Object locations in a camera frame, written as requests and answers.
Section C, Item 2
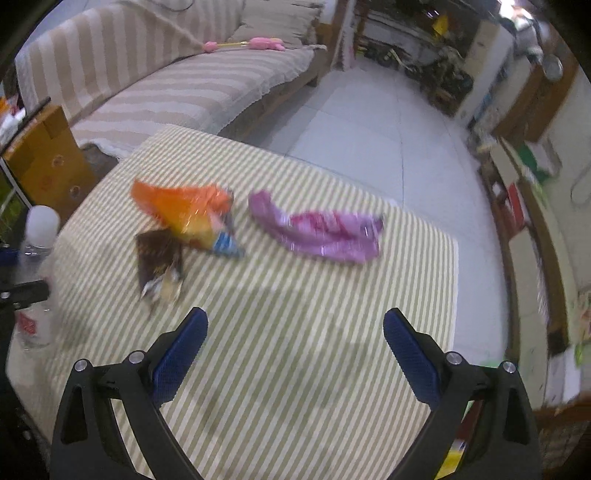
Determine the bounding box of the pink toy wand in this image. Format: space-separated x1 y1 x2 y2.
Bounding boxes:
203 37 287 54

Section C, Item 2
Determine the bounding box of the purple pink plastic wrapper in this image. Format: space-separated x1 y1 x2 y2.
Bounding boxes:
248 189 385 264

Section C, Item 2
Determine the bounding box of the round wall clock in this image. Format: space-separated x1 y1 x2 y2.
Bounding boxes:
542 53 565 83

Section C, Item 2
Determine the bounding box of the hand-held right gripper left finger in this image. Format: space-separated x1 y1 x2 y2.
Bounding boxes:
52 307 209 480

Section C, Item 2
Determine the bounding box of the beige striped sofa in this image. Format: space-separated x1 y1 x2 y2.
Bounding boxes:
14 0 328 160

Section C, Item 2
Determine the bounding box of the orange plastic wrapper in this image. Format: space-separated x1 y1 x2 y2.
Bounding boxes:
130 180 234 245

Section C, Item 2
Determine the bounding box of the brown cardboard box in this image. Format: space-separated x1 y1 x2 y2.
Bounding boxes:
0 105 100 222

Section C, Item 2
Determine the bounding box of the brown snack wrapper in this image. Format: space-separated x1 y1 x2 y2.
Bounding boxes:
135 228 185 305

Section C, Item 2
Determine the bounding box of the beige sofa cushion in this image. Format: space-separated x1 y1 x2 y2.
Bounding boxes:
228 0 324 47

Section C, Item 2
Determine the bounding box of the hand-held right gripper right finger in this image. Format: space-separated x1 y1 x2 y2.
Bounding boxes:
382 308 542 480

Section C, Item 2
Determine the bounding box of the green white box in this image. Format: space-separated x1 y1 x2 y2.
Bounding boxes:
517 138 561 183

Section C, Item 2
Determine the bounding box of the clear plastic bottle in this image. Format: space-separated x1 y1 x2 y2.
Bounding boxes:
16 205 61 349

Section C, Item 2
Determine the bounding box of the blue cone wrapper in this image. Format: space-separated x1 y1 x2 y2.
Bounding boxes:
208 228 245 259

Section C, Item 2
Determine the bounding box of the red folder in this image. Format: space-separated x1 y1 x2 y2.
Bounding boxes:
505 182 527 236

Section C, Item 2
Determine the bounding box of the long low TV cabinet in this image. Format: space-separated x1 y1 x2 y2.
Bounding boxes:
478 134 591 411

